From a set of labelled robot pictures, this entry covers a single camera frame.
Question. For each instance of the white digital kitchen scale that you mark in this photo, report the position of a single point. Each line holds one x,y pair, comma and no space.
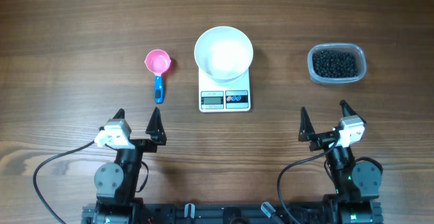
224,96

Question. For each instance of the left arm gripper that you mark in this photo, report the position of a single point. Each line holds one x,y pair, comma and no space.
155,131

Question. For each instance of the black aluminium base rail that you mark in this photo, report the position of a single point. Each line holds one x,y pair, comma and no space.
234,214

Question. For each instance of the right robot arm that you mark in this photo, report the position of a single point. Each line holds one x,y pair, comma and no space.
356,180

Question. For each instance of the white bowl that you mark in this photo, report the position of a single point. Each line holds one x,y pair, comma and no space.
223,53

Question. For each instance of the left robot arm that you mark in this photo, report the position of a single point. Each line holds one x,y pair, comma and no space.
117,182

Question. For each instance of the clear plastic container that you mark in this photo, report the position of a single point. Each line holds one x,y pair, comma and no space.
342,47

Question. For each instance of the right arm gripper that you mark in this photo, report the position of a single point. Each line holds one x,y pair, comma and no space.
321,138

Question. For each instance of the black beans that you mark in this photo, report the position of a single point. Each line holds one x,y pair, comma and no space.
334,64

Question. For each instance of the pink scoop with blue handle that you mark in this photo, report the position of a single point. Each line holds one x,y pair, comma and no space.
158,62

